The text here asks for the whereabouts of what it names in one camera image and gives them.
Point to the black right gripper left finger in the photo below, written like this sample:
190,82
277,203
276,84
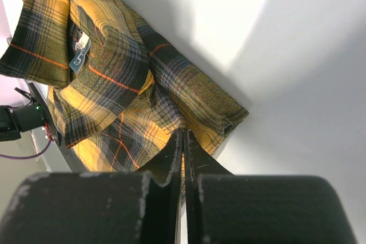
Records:
139,207

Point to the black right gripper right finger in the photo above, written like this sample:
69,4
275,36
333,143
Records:
225,208

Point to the yellow plaid long sleeve shirt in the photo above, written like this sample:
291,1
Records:
118,90

